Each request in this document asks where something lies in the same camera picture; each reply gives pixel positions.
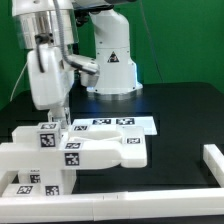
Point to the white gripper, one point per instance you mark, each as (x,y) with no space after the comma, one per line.
(50,88)

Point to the white chair back part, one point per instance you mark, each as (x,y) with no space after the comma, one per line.
(99,147)

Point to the white chair seat part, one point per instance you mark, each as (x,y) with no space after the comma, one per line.
(57,182)

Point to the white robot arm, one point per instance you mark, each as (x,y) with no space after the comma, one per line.
(69,38)

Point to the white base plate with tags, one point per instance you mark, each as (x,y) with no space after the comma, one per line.
(147,122)

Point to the white U-shaped fence frame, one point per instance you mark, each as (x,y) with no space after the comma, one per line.
(119,205)

